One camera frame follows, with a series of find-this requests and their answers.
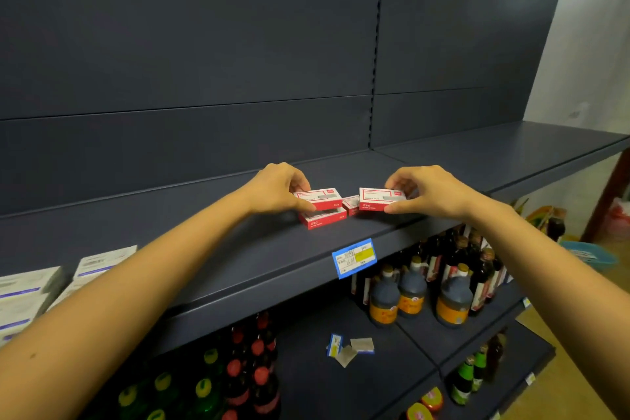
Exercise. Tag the loose white paper tag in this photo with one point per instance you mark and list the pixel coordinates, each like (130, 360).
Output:
(362, 346)

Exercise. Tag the loose blue yellow tag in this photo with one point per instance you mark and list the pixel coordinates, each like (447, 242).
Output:
(334, 346)

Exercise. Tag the dark grey metal shelf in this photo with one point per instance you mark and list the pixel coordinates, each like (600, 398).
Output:
(197, 40)

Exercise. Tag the yellow-lidded jar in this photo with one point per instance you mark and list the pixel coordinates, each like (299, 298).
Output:
(433, 399)
(420, 412)

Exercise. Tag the group of yellow-capped green bottles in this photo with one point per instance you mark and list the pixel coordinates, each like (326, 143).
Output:
(204, 387)

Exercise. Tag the group of red-capped cola bottles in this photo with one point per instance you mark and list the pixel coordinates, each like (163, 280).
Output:
(266, 400)

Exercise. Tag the cluster of assorted bottles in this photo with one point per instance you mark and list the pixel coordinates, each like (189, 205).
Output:
(553, 227)

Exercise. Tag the person's right forearm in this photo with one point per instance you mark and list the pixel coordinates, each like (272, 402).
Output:
(561, 296)

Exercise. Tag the person's left hand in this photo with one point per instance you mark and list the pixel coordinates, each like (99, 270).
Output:
(273, 191)

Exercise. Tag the brown wooden door frame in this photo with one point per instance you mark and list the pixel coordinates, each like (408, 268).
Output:
(608, 193)

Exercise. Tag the white blue paperclip boxes group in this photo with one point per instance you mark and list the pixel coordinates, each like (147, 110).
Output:
(29, 287)

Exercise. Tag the green glass bottle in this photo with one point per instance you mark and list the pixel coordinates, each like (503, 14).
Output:
(480, 368)
(462, 380)

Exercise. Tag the red white plastic bag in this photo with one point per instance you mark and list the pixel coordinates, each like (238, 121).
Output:
(619, 220)

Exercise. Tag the loose beige paper tag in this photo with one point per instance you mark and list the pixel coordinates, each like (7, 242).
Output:
(345, 356)

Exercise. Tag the group of dark sauce bottles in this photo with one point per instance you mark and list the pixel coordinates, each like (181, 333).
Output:
(485, 277)

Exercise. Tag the stack of red boxes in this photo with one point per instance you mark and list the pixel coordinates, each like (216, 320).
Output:
(322, 220)

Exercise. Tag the brown glass bottle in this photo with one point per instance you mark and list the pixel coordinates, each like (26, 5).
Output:
(496, 355)

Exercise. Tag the person's right hand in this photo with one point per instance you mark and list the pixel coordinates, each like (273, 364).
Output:
(438, 193)

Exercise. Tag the person's left forearm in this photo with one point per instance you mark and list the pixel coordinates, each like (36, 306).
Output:
(123, 306)

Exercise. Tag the blue yellow price tag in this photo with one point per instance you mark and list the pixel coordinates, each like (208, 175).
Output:
(354, 258)

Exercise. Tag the red box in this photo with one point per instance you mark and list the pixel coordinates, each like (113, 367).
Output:
(325, 198)
(376, 198)

